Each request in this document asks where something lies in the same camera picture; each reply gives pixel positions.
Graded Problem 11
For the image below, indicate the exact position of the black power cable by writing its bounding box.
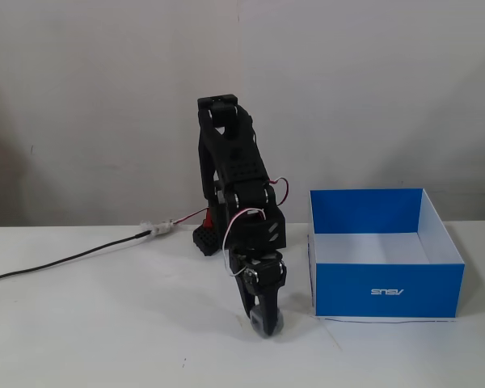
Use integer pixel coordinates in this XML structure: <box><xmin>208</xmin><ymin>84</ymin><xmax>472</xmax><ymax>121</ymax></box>
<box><xmin>0</xmin><ymin>230</ymin><xmax>151</xmax><ymax>285</ymax></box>

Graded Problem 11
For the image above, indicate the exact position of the blue cardboard box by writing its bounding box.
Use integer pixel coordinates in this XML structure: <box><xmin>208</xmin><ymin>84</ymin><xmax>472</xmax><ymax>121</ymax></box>
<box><xmin>306</xmin><ymin>188</ymin><xmax>466</xmax><ymax>319</ymax></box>

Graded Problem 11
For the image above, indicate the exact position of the red white power lead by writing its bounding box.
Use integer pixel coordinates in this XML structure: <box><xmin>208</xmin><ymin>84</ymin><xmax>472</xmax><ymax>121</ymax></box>
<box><xmin>172</xmin><ymin>207</ymin><xmax>209</xmax><ymax>226</ymax></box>

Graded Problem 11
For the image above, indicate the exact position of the white servo wire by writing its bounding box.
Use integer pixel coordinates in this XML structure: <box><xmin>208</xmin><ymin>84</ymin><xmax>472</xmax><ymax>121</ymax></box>
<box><xmin>221</xmin><ymin>208</ymin><xmax>268</xmax><ymax>276</ymax></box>

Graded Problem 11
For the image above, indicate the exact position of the red servo wire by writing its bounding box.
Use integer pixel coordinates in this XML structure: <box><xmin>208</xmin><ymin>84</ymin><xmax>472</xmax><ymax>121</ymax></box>
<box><xmin>266</xmin><ymin>177</ymin><xmax>292</xmax><ymax>209</ymax></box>

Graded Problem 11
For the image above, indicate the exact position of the white taped cable connector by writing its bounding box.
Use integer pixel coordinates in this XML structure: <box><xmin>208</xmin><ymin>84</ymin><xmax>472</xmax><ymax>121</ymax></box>
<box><xmin>138</xmin><ymin>217</ymin><xmax>178</xmax><ymax>240</ymax></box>

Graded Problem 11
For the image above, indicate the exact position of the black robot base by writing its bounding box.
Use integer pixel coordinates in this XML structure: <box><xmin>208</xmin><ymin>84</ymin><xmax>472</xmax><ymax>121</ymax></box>
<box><xmin>191</xmin><ymin>205</ymin><xmax>220</xmax><ymax>258</ymax></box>

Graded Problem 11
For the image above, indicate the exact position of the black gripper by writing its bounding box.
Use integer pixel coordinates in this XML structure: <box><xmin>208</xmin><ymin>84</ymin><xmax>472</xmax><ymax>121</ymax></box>
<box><xmin>230</xmin><ymin>247</ymin><xmax>289</xmax><ymax>338</ymax></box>

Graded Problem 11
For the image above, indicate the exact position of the gray cube block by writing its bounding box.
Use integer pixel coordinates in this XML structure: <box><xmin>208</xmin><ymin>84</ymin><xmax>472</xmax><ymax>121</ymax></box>
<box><xmin>249</xmin><ymin>305</ymin><xmax>285</xmax><ymax>339</ymax></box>

